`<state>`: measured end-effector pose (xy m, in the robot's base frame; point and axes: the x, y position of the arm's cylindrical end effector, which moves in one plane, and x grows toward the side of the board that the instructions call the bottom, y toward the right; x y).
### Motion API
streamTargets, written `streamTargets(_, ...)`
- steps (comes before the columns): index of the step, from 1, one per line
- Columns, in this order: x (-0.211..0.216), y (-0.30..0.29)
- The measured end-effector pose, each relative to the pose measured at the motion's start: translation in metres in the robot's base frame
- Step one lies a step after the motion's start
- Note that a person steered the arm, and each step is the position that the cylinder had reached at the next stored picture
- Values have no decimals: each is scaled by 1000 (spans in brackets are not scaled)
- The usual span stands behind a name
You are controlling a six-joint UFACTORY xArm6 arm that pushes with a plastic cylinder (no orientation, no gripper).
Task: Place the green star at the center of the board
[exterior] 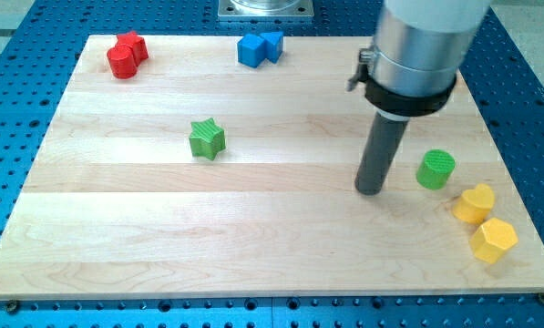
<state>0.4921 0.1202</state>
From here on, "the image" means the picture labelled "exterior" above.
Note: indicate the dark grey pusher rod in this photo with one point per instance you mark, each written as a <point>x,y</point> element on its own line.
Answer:
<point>383,141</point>

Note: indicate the wooden board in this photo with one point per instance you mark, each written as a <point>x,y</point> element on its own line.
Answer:
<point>116,207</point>

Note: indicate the green star block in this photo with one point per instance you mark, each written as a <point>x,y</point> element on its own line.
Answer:
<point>206,139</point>

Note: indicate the green cylinder block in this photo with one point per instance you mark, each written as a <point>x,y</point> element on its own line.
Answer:
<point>435,169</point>

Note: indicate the red star block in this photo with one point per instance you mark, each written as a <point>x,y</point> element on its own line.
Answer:
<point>136,43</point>

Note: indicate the blue cube block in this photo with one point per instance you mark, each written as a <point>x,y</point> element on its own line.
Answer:
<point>251,50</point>

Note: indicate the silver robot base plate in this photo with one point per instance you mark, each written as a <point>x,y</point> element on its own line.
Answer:
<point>238,9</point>

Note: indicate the blue perforated table plate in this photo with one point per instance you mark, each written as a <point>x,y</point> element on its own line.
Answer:
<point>41,42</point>

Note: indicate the red cylinder block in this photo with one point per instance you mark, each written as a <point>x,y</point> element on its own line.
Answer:
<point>122,62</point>

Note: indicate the blue triangle block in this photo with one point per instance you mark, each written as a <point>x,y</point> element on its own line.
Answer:
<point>273,45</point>

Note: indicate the yellow hexagon block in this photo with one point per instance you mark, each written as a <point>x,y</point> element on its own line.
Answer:
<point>492,240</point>

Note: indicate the yellow heart block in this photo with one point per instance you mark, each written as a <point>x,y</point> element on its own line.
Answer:
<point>473,205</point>

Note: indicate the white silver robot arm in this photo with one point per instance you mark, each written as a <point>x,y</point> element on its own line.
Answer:
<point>410,68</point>

